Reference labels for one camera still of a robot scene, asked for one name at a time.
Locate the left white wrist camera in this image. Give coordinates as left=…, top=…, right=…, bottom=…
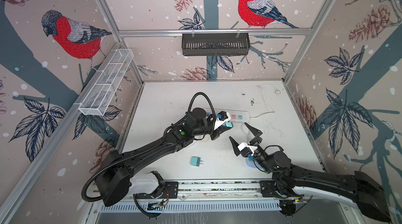
left=214, top=111, right=231, bottom=130

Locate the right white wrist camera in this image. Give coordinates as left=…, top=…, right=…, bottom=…
left=237, top=142, right=255, bottom=158

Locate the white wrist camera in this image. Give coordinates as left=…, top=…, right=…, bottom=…
left=237, top=142, right=255, bottom=158
left=214, top=111, right=231, bottom=130

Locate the long white power strip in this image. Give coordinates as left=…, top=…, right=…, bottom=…
left=215, top=108, right=251, bottom=123

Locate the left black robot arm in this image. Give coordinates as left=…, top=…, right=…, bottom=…
left=81, top=108, right=231, bottom=207

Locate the black wall basket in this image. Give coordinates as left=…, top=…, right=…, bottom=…
left=182, top=33, right=250, bottom=56

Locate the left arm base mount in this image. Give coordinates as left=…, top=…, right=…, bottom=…
left=149, top=171, right=179, bottom=199

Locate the white wire mesh basket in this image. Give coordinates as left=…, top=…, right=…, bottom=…
left=79, top=49, right=134, bottom=116

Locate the blue square socket cube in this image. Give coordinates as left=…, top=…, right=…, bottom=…
left=246, top=159, right=256, bottom=168

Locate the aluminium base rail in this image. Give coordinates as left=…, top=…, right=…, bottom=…
left=94, top=178, right=349, bottom=203

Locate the white power strip cable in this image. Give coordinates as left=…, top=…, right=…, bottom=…
left=249, top=84, right=276, bottom=119

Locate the teal charger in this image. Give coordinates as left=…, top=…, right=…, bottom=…
left=224, top=121, right=233, bottom=128
left=191, top=157, right=203, bottom=167

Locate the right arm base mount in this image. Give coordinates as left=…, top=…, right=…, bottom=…
left=259, top=180, right=302, bottom=199

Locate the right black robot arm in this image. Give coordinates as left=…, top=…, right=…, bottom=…
left=229, top=124, right=392, bottom=223

